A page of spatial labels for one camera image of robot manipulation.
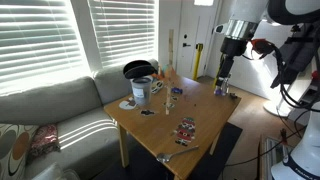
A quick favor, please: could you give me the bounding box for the yellow pole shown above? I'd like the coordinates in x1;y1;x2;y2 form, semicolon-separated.
192;42;204;82

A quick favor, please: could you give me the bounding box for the blue green sticker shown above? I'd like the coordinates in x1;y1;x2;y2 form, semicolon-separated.
171;86;184;95

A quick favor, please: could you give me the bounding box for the metal spoon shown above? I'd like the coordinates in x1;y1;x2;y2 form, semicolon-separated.
156;145;200;164

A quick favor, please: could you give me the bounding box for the small pale sticker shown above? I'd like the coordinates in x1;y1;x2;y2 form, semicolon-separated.
163;101;176;110

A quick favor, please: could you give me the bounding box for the small purple object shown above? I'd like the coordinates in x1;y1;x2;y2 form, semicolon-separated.
214;85;225;97

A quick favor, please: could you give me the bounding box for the sunglasses sticker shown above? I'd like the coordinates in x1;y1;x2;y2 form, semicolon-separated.
150;80;165;95

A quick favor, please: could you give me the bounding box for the white round stand base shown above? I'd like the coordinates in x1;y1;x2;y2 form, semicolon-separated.
262;99;292;118

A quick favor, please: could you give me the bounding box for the orange plush octopus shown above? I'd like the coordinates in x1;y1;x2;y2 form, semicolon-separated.
151;67;168;82

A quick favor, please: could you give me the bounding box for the grey plastic cup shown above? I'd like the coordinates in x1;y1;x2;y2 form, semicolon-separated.
130;76;153;107

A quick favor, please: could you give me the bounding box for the white door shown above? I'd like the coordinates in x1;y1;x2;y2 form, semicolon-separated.
175;0;220;81

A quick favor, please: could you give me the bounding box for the round grey sticker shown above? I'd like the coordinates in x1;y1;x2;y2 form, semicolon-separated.
118;96;138;111

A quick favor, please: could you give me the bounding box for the floral red pillow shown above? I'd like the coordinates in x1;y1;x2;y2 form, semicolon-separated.
27;124;61;160

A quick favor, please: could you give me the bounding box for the white window blind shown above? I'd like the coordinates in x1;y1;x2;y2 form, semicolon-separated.
0;0;85;88
87;0;158;69

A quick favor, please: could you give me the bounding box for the black cable bundle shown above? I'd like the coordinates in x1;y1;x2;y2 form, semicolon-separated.
248;38;320;168

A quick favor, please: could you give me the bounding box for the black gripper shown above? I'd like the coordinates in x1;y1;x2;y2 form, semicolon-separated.
214;37;248;96

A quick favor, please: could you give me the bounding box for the small black sticker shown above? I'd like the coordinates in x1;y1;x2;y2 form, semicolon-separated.
139;109;156;117

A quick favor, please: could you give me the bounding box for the black control box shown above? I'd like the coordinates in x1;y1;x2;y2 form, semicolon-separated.
270;22;320;90

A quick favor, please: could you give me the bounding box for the metal rack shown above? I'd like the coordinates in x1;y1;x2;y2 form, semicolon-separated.
258;134;292;180

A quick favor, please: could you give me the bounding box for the wooden table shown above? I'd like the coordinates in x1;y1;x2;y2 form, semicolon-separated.
103;70;242;180

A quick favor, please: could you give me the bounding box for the grey sofa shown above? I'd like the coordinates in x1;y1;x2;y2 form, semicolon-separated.
0;59;161;180

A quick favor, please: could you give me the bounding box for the dark rug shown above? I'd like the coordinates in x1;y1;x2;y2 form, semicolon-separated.
94;121;244;180

